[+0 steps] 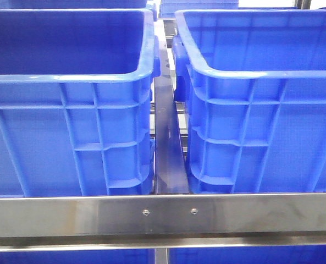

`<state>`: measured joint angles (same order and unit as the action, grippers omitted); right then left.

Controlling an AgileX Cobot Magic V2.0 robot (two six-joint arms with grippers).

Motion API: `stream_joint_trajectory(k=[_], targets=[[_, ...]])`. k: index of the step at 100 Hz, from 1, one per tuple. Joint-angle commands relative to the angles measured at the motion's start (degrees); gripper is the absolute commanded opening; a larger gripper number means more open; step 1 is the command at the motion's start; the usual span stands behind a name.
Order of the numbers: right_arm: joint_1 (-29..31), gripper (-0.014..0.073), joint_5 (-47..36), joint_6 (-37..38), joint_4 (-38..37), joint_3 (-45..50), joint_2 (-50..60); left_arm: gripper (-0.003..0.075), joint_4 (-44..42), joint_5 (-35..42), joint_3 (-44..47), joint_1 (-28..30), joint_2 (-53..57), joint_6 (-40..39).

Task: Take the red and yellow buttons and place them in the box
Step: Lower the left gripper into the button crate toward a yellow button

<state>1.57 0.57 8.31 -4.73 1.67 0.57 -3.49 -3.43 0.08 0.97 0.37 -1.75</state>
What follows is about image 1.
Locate steel centre divider bar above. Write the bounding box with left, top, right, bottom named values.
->
left=154, top=38, right=189, bottom=195

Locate blue plastic crate left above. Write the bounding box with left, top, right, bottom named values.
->
left=0, top=9, right=160, bottom=198

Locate blue plastic crate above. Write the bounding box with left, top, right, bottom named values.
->
left=0, top=9, right=160, bottom=198
left=173, top=9, right=326, bottom=194

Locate blue plastic crate right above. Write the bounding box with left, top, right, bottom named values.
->
left=173, top=9, right=326, bottom=194

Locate blue crate rear right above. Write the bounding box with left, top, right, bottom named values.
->
left=159, top=0, right=239, bottom=18

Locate blue crate lower left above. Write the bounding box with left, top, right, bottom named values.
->
left=0, top=249, right=154, bottom=263

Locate blue crate lower right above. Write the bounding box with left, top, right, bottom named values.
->
left=169, top=245, right=326, bottom=263

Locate stainless steel front rail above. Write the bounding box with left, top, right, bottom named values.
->
left=0, top=193, right=326, bottom=251

